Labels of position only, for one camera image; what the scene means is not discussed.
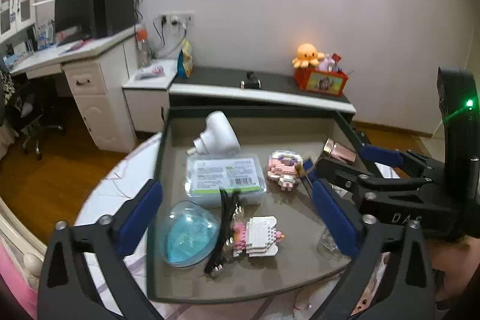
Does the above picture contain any rose gold metal jar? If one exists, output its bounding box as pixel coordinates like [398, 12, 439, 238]
[320, 138, 356, 166]

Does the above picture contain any pink pig doll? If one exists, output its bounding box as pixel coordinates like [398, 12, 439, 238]
[351, 261, 386, 316]

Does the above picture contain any pink white block toy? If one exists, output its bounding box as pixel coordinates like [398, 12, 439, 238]
[233, 216, 285, 257]

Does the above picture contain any white plug night light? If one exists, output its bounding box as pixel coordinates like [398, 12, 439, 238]
[186, 110, 241, 156]

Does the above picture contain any clear dental flosser box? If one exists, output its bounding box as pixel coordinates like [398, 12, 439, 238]
[184, 154, 267, 208]

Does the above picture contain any black cable bundle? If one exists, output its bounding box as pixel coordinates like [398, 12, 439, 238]
[203, 187, 243, 280]

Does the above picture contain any person right hand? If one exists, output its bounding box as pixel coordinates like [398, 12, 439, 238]
[427, 236, 479, 301]

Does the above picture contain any pink bedding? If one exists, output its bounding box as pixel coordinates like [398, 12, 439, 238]
[1, 239, 38, 319]

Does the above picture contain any red storage box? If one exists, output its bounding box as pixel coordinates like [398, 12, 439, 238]
[294, 67, 348, 97]

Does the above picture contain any pink black tray box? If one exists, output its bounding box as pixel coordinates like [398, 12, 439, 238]
[146, 106, 360, 305]

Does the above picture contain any orange octopus plush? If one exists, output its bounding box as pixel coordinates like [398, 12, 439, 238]
[292, 43, 325, 69]

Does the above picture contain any striped white tablecloth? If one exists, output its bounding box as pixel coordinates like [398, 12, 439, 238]
[75, 133, 400, 319]

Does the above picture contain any snack bag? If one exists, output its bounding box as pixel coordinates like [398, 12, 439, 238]
[177, 39, 194, 79]

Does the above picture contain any black white tv cabinet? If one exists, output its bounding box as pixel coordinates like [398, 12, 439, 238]
[123, 60, 356, 132]

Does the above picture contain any black office chair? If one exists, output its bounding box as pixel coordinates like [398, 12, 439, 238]
[1, 70, 65, 160]

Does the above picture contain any red capped bottle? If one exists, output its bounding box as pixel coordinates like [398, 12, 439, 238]
[136, 28, 151, 67]

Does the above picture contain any white power strip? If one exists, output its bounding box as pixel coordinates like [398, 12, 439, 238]
[159, 10, 196, 26]

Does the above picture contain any white desk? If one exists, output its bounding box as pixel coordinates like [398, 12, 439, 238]
[10, 26, 138, 154]

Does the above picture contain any black computer tower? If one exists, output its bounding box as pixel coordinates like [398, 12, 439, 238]
[92, 0, 135, 38]

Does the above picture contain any black monitor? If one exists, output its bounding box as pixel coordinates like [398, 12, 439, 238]
[55, 0, 93, 38]

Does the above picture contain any white wall cabinet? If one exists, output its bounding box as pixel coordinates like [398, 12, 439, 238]
[1, 0, 36, 43]

